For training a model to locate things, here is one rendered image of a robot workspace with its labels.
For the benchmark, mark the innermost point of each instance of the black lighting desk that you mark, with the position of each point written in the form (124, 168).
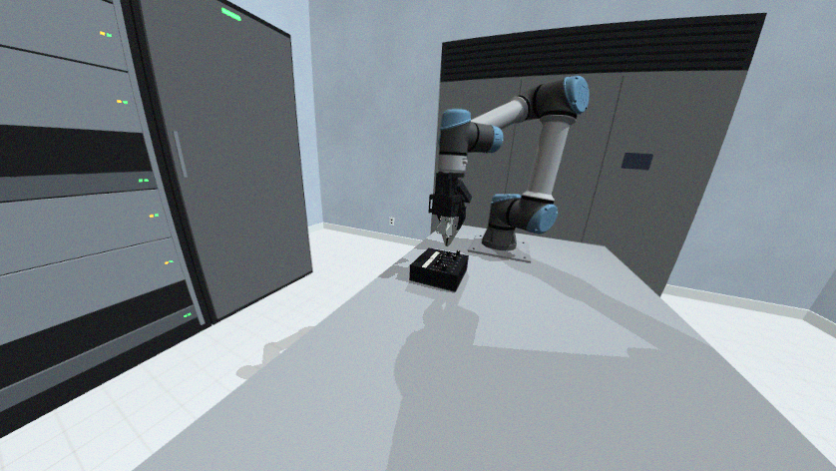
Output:
(430, 268)

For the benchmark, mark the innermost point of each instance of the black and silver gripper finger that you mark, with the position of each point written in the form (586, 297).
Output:
(441, 228)
(455, 224)

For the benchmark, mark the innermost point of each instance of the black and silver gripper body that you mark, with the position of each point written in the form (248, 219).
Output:
(444, 205)

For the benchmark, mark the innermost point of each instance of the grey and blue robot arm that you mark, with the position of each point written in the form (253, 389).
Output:
(560, 102)

